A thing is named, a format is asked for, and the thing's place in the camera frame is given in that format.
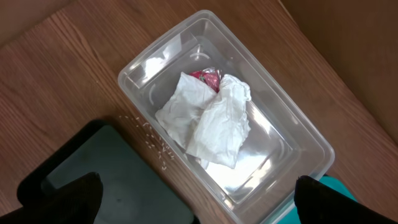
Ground teal serving tray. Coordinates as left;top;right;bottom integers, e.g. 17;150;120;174
278;175;357;224

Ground white napkin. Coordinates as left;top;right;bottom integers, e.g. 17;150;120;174
186;74;251;169
155;72;223;166

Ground scattered rice grains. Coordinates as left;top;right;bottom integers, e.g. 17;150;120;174
117;114;175;172

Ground black plastic tray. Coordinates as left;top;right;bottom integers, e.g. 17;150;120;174
17;119;199;224

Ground red foil wrapper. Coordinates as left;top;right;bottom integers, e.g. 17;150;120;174
189;67;221;93

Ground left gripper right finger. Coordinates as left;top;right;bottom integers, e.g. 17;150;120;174
294;175;397;224

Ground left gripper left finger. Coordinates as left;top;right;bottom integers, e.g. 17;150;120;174
1;172;103;224

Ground clear plastic waste bin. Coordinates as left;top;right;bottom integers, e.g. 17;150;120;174
118;10;335;223

